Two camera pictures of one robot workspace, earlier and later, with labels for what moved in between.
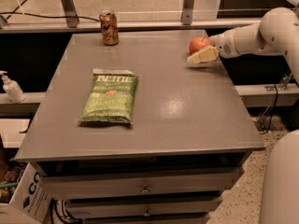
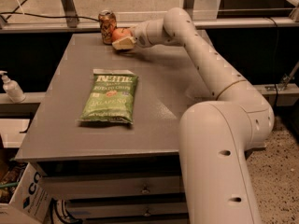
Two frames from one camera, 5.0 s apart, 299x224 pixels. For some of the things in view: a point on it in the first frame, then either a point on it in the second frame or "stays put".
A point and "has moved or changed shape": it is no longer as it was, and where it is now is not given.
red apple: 197,43 has moved or changed shape
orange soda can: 109,28 stays put
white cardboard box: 31,201 stays put
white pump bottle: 12,89 stays put
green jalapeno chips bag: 110,97 stays put
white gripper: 222,46 → 140,35
